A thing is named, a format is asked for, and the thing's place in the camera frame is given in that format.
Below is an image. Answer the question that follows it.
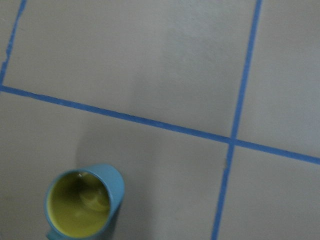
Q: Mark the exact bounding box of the teal mug yellow inside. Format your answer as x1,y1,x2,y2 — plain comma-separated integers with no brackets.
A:
44,163,125,240

